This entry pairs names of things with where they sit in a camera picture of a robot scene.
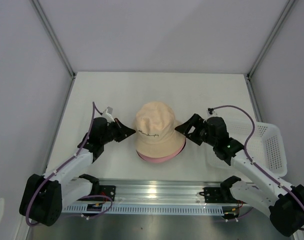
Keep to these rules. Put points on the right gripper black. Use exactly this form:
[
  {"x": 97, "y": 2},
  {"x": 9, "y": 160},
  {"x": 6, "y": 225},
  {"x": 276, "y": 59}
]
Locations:
[{"x": 195, "y": 121}]

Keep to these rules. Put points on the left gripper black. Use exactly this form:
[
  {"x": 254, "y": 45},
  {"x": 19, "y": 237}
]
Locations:
[{"x": 124, "y": 132}]

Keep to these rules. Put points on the beige hat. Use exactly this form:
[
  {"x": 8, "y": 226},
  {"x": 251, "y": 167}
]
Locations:
[{"x": 156, "y": 136}]

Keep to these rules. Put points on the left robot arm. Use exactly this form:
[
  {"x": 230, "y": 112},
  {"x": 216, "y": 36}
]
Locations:
[{"x": 46, "y": 195}]

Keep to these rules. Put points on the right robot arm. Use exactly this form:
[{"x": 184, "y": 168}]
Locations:
[{"x": 280, "y": 201}]

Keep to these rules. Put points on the white plastic basket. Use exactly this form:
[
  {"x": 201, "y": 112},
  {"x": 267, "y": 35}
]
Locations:
[{"x": 265, "y": 145}]

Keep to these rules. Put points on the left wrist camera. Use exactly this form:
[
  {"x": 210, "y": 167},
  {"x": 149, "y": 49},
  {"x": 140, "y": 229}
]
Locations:
[{"x": 107, "y": 114}]

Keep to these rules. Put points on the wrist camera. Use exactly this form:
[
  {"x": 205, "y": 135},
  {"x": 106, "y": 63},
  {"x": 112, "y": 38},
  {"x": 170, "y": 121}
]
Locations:
[
  {"x": 107, "y": 114},
  {"x": 212, "y": 115}
]

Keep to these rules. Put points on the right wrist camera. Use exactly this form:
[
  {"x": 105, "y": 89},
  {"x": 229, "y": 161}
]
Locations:
[{"x": 212, "y": 115}]

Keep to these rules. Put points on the aluminium mounting rail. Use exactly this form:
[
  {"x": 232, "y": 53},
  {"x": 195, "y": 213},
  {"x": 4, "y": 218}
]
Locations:
[{"x": 158, "y": 192}]

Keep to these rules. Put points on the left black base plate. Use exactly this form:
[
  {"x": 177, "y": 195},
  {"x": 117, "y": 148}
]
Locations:
[{"x": 107, "y": 190}]

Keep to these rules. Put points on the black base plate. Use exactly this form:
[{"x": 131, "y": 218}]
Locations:
[
  {"x": 216, "y": 195},
  {"x": 107, "y": 190}
]

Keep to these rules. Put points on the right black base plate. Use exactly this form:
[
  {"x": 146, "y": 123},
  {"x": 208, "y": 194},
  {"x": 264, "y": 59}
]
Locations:
[{"x": 216, "y": 195}]

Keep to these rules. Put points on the white slotted cable duct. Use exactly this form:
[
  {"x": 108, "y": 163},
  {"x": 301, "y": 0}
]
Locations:
[{"x": 197, "y": 210}]

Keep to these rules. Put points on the right aluminium frame post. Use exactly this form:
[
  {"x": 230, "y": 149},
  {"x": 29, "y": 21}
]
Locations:
[{"x": 277, "y": 26}]

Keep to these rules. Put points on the aluminium frame post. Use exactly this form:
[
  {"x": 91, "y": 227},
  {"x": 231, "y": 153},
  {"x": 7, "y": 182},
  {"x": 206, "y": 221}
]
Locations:
[
  {"x": 277, "y": 26},
  {"x": 46, "y": 24}
]

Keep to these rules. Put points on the left aluminium frame post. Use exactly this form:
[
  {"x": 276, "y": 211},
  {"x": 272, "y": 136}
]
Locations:
[{"x": 46, "y": 24}]

